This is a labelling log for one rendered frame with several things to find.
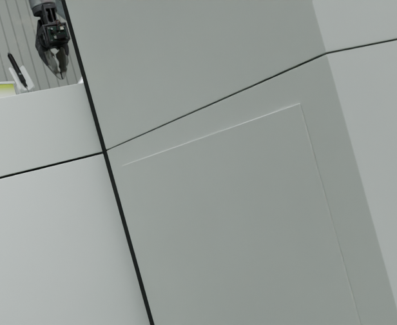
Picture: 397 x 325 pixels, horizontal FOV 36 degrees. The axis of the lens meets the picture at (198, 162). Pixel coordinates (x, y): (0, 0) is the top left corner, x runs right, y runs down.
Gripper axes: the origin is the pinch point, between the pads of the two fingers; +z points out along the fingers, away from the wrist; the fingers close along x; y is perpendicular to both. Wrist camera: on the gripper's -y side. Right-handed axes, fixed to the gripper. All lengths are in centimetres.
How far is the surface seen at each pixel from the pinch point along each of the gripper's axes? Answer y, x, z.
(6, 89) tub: 40.4, -26.2, 9.1
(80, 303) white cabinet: 59, -28, 56
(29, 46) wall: -249, 67, -75
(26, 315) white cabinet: 59, -38, 54
